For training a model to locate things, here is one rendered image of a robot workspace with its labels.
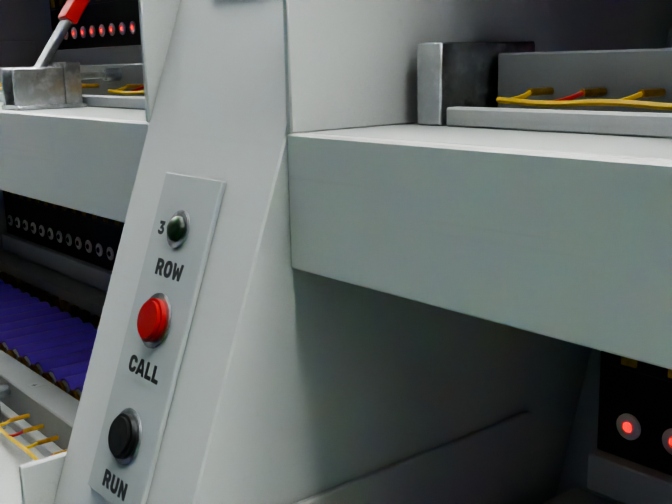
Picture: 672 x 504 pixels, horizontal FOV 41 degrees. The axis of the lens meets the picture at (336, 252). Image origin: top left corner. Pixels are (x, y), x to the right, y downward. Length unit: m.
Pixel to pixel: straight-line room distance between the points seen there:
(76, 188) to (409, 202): 0.23
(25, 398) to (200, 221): 0.25
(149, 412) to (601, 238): 0.18
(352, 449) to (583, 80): 0.15
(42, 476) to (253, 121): 0.17
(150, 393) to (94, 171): 0.13
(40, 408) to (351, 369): 0.24
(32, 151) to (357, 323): 0.23
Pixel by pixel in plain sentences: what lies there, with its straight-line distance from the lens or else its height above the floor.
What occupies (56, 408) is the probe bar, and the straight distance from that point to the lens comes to 0.51.
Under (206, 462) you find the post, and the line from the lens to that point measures 0.30.
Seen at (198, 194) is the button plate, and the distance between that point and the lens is 0.33.
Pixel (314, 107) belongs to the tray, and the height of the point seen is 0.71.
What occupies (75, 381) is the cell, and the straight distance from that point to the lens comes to 0.57.
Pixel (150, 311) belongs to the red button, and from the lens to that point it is 0.33.
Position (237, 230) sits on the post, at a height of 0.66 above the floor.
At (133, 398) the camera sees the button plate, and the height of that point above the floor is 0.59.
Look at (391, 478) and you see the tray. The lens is 0.36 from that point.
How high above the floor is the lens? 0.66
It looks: 1 degrees up
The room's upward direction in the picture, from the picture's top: 14 degrees clockwise
